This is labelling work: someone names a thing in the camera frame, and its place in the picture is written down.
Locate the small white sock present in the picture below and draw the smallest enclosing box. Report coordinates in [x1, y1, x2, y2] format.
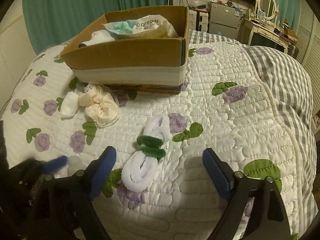
[60, 92, 79, 119]

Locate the cream lace scrunchie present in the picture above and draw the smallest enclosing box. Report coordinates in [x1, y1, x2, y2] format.
[79, 83, 119, 127]

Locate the light blue sock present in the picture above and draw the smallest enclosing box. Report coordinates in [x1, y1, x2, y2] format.
[79, 30, 116, 48]

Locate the cotton towel plastic pack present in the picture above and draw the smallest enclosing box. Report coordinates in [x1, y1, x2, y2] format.
[104, 15, 179, 39]

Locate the floral quilted bedspread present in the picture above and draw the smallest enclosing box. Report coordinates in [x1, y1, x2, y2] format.
[2, 42, 303, 239]

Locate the grey checked blanket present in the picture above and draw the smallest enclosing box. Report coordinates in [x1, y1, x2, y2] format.
[242, 44, 318, 229]

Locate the brown cardboard box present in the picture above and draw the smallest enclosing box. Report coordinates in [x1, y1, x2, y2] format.
[61, 5, 189, 94]

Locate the teal window curtain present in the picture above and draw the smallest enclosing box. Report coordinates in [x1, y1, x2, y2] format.
[22, 0, 173, 54]

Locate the white wardrobe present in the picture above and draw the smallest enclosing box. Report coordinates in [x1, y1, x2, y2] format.
[295, 0, 320, 75]

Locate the white dressing table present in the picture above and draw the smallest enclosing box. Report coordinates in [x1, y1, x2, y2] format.
[236, 19, 291, 54]

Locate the silver small refrigerator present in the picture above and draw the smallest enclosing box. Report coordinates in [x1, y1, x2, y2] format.
[208, 2, 240, 39]

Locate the white suitcase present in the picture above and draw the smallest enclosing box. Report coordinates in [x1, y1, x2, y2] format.
[189, 9, 209, 32]

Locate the white oval vanity mirror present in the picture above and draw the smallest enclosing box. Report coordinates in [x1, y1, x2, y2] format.
[257, 0, 278, 21]

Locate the teal right curtain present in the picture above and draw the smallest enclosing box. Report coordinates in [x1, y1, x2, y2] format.
[276, 0, 300, 31]

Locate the white fluffy hair ring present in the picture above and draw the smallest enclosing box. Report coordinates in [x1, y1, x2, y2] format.
[121, 114, 173, 192]

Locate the green velvet hair tie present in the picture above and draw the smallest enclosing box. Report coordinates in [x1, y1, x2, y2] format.
[135, 135, 167, 159]

